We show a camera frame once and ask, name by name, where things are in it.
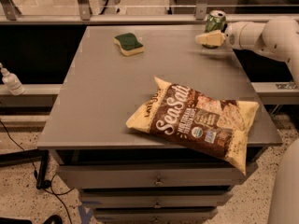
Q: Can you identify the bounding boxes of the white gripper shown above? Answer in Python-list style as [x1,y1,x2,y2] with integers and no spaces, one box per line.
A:
[195,21,265,50]

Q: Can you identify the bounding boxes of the green soda can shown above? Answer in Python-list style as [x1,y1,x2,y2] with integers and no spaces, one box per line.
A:
[204,10,226,49]

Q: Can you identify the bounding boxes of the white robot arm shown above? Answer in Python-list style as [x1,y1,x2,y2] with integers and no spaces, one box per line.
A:
[195,16,299,224]

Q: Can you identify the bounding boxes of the brown sea salt chip bag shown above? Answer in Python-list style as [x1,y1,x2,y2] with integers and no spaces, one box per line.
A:
[126,78,259,173]

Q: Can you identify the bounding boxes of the green yellow sponge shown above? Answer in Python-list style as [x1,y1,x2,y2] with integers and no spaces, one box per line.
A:
[114,33,145,57]

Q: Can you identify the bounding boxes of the grey drawer cabinet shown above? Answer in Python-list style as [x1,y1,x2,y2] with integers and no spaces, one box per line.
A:
[38,25,281,224]

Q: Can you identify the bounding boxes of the white spray bottle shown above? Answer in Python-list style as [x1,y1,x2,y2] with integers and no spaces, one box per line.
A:
[0,63,25,96]

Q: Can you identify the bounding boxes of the metal railing frame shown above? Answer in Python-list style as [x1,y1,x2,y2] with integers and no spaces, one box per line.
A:
[0,0,299,25]

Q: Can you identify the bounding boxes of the black floor cable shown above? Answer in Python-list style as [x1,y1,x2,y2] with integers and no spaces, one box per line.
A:
[0,119,74,224]

